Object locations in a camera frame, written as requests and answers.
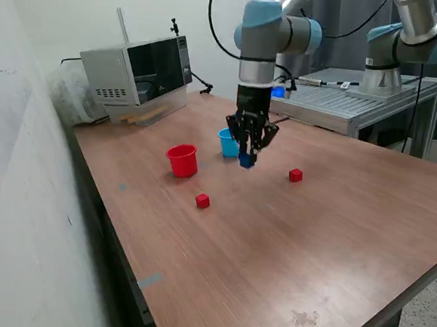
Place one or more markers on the small white tag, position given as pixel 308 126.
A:
pixel 345 85

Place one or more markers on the aluminium robot base stand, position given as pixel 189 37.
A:
pixel 329 104

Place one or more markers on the silver microwave oven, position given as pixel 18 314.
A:
pixel 108 67

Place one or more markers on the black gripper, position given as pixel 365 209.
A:
pixel 252 105

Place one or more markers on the small blue cube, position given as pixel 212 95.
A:
pixel 246 162

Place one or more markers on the small red cube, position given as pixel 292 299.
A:
pixel 202 201
pixel 295 175

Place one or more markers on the clear plastic bag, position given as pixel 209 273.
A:
pixel 68 98

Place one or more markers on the black camera mount stud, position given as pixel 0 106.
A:
pixel 173 25

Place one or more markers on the red plastic cup bin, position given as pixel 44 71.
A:
pixel 182 164

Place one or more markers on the silver cylinder connector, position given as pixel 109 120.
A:
pixel 311 80

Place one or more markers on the dark grey curtain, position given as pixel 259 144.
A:
pixel 344 56

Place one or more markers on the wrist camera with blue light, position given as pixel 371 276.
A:
pixel 279 92

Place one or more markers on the clear plastic box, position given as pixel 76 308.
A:
pixel 172 103

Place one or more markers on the blue plastic cup bin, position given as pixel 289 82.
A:
pixel 225 145

